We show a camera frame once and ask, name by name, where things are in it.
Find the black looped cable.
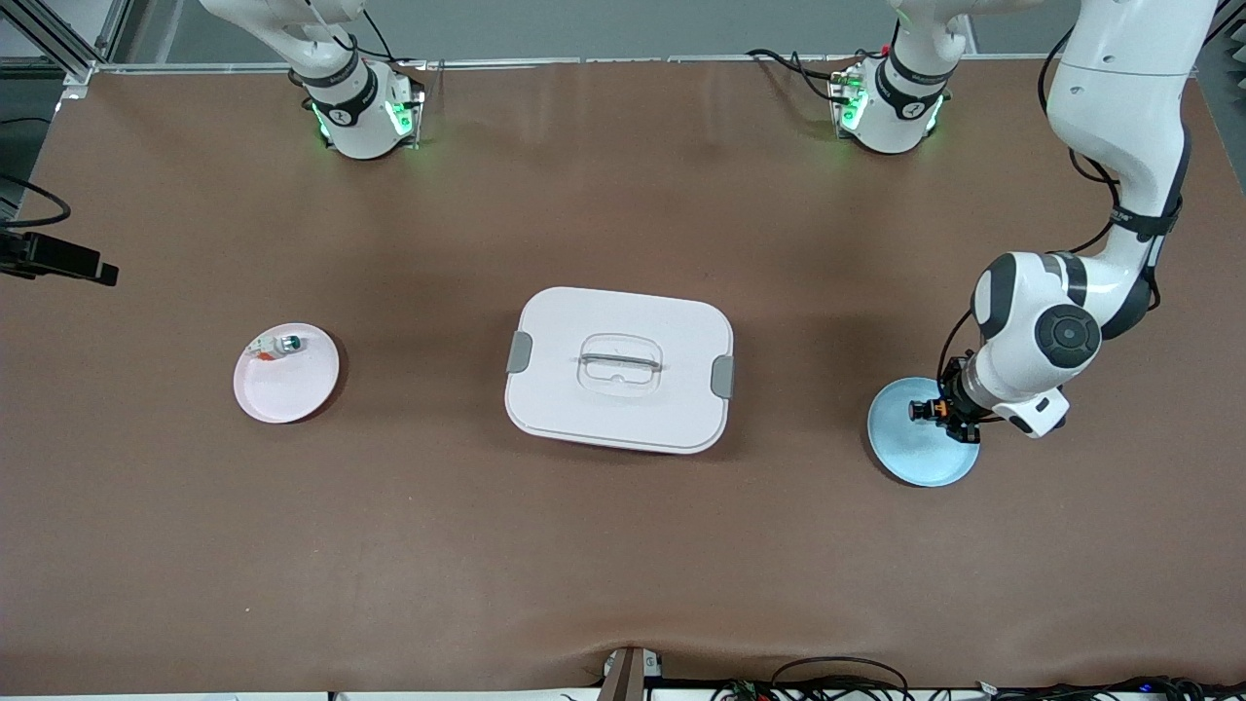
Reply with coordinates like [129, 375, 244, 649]
[711, 657, 911, 701]

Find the brown table mat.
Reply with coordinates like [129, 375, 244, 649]
[0, 56, 1246, 694]

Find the black base cable bundle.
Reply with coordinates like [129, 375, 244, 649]
[748, 47, 862, 106]
[331, 5, 424, 98]

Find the white lidded storage box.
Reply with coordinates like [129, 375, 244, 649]
[504, 286, 736, 456]

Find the aluminium frame corner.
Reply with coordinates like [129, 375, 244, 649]
[0, 0, 132, 79]

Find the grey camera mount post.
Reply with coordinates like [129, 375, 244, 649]
[596, 646, 665, 701]

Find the black cable tangle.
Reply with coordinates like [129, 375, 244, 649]
[973, 675, 1246, 701]

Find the pink round plate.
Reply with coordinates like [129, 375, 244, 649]
[234, 323, 341, 424]

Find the light blue round plate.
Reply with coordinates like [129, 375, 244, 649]
[867, 377, 981, 488]

